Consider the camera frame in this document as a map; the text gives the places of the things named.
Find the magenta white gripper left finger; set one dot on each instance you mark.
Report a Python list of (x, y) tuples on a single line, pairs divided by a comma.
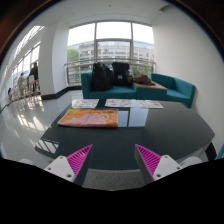
[(73, 167)]

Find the right black backpack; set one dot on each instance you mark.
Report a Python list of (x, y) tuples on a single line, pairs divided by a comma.
[(120, 73)]

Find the right paper sheet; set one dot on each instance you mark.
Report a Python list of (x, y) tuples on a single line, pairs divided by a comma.
[(148, 104)]

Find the wooden corner side table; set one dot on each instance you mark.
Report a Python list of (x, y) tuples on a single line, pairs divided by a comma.
[(154, 85)]

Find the brown bag on table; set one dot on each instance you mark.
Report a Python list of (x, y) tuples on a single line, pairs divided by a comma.
[(140, 79)]

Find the left paper sheet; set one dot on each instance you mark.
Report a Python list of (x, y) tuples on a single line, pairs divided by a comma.
[(85, 103)]

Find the orange pink folded towel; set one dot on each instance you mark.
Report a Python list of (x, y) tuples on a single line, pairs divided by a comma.
[(90, 118)]

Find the middle paper sheet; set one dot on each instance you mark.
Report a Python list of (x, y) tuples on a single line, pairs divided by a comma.
[(125, 103)]

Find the left black backpack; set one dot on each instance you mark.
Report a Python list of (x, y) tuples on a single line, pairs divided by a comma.
[(102, 79)]

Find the paper sheet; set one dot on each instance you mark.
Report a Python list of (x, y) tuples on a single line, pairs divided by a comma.
[(125, 103), (85, 103), (148, 104)]

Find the person in light clothes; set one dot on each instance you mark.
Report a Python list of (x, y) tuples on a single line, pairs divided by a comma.
[(20, 84)]

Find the black backpack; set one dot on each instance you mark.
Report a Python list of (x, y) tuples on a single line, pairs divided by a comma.
[(120, 73), (102, 79)]

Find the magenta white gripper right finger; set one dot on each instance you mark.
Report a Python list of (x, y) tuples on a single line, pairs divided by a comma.
[(153, 166)]

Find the person in dark clothes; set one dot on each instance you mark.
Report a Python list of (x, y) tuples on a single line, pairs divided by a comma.
[(33, 77)]

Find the teal sofa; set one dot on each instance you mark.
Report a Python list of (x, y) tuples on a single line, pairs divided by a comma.
[(177, 90)]

